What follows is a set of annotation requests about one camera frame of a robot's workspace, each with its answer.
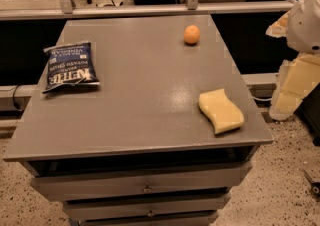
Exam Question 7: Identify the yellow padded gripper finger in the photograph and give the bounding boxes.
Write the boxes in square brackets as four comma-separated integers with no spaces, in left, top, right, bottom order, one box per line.
[269,53,320,121]
[265,12,289,38]

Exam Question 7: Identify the yellow wavy sponge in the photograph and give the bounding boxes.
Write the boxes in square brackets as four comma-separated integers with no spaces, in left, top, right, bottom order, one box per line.
[198,89,244,134]

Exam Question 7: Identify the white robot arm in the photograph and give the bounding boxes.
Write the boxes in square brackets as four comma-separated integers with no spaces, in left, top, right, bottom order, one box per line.
[266,0,320,121]

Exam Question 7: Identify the orange fruit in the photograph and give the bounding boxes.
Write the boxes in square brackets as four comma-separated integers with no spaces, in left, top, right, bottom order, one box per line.
[184,25,200,45]

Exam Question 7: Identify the black caster wheel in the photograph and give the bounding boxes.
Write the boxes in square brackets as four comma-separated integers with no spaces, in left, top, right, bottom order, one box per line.
[304,171,320,197]

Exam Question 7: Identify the blue potato chips bag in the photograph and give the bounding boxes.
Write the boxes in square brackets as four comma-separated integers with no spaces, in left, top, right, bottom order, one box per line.
[43,41,100,93]

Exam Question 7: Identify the white cable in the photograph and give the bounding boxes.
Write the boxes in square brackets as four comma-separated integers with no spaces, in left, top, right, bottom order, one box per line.
[251,95,274,103]

